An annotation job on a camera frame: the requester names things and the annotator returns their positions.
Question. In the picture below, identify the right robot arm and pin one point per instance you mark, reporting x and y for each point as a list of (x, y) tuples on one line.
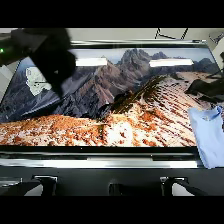
[(173, 186)]

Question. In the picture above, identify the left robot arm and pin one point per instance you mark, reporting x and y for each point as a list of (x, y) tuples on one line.
[(50, 63)]

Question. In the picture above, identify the light blue shirt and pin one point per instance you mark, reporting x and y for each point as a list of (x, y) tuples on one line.
[(208, 133)]

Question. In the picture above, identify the silver frame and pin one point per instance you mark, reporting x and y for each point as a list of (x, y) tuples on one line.
[(100, 163)]

